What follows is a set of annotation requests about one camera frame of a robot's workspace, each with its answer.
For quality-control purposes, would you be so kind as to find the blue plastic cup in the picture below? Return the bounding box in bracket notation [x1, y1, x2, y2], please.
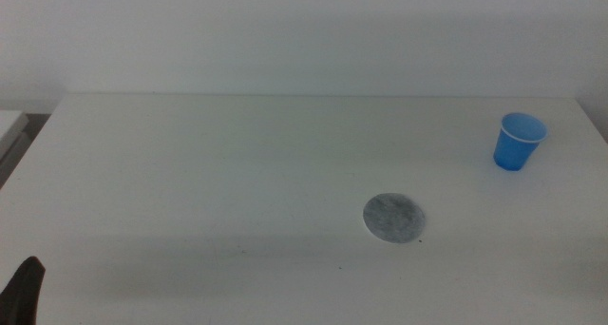
[492, 111, 549, 172]

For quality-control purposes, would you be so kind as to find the round grey cup mat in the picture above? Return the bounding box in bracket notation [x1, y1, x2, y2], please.
[362, 192, 427, 245]

